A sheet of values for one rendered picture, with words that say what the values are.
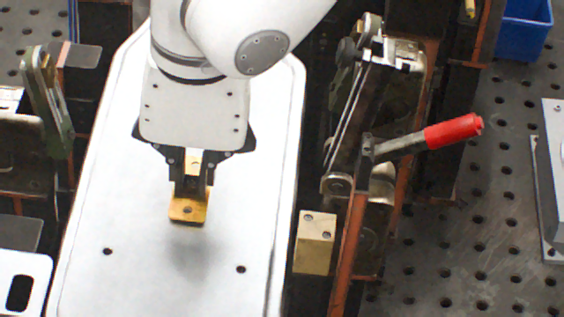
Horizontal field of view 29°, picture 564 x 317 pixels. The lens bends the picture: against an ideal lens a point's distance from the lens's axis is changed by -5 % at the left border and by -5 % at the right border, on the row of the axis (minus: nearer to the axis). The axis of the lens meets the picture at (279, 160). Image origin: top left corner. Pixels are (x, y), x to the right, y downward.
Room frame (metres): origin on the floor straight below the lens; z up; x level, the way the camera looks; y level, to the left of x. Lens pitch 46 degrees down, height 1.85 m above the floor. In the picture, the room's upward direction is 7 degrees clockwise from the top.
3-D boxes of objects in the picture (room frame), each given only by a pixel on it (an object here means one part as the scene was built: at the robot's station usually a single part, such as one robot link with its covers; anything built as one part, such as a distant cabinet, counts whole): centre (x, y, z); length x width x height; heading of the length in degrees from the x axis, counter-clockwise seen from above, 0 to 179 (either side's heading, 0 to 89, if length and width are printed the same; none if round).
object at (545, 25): (1.43, -0.36, 0.74); 0.11 x 0.10 x 0.09; 0
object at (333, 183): (0.73, -0.06, 1.06); 0.03 x 0.01 x 0.03; 90
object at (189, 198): (0.75, 0.08, 1.01); 0.08 x 0.04 x 0.01; 0
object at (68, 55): (0.95, 0.25, 0.84); 0.11 x 0.08 x 0.29; 90
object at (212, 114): (0.75, 0.08, 1.14); 0.10 x 0.07 x 0.11; 90
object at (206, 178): (0.75, 0.06, 1.04); 0.03 x 0.03 x 0.07; 0
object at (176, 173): (0.75, 0.11, 1.04); 0.03 x 0.03 x 0.07; 0
